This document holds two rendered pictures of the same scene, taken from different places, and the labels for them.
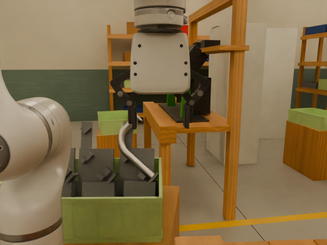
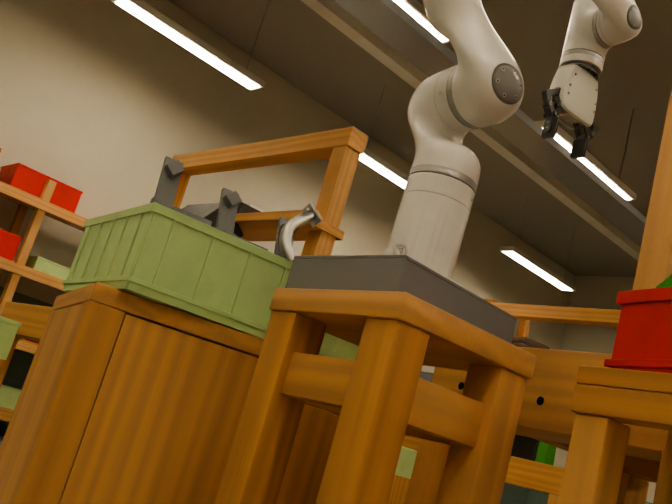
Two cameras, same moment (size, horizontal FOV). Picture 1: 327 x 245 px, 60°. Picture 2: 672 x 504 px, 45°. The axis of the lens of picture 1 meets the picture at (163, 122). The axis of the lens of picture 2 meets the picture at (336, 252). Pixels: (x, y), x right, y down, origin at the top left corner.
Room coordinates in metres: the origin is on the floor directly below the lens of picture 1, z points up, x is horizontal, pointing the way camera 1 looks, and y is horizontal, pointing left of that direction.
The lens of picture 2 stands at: (-0.57, 1.07, 0.60)
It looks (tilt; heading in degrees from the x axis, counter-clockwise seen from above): 14 degrees up; 329
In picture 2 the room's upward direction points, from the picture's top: 16 degrees clockwise
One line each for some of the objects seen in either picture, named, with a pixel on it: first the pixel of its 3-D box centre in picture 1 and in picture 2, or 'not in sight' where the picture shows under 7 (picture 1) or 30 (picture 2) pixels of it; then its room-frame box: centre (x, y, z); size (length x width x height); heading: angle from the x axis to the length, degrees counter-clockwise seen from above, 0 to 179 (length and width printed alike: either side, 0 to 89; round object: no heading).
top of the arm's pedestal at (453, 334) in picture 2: not in sight; (400, 332); (0.50, 0.26, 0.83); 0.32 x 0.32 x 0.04; 6
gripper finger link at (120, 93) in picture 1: (127, 109); (547, 119); (0.49, 0.06, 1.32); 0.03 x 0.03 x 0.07; 3
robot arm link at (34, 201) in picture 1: (33, 159); (447, 130); (0.53, 0.26, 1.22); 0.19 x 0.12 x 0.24; 178
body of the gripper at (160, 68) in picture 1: (160, 60); (574, 94); (0.49, 0.01, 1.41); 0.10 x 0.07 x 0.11; 93
